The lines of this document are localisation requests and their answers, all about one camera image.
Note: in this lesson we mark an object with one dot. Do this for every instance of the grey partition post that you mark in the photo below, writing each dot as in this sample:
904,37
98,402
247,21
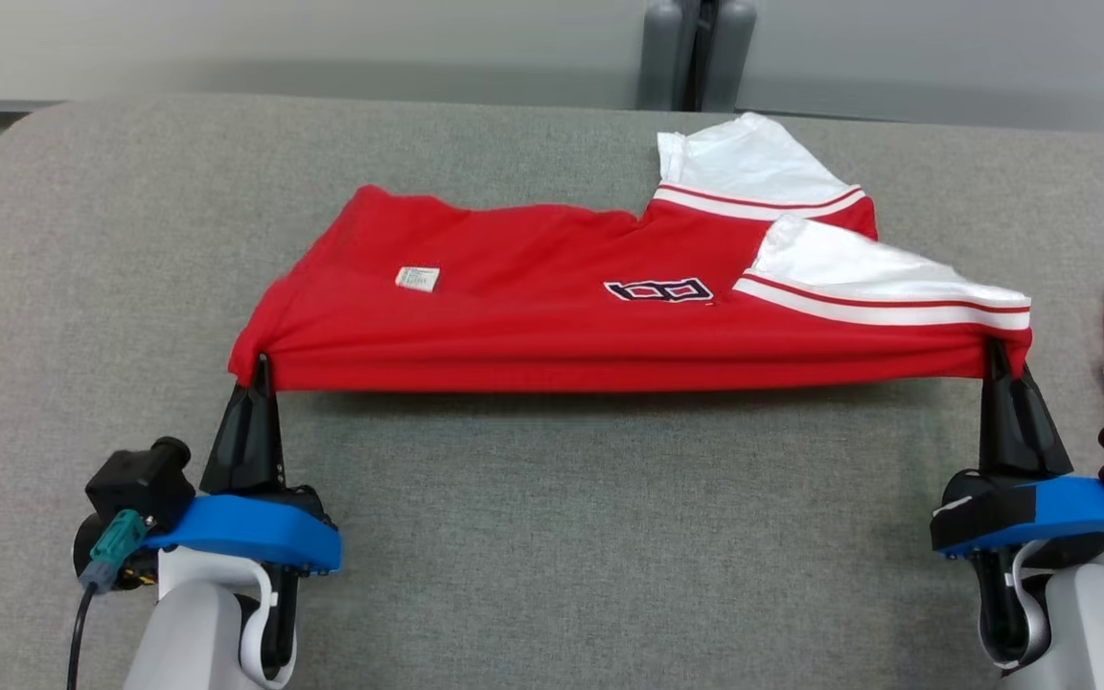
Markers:
662,57

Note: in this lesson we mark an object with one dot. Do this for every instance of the red jersey with white sleeves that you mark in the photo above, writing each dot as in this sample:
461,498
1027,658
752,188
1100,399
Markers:
533,297

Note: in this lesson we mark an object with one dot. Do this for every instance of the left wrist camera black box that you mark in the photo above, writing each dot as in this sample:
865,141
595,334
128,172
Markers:
140,484

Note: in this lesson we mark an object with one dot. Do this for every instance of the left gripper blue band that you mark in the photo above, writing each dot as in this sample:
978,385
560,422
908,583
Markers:
245,532

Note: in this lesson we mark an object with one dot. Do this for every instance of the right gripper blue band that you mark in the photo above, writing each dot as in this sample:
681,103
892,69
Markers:
1041,508

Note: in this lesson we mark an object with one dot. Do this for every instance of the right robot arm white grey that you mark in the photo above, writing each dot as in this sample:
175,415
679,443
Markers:
1089,623

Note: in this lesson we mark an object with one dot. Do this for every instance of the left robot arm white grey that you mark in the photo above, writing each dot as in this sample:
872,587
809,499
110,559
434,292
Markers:
188,632

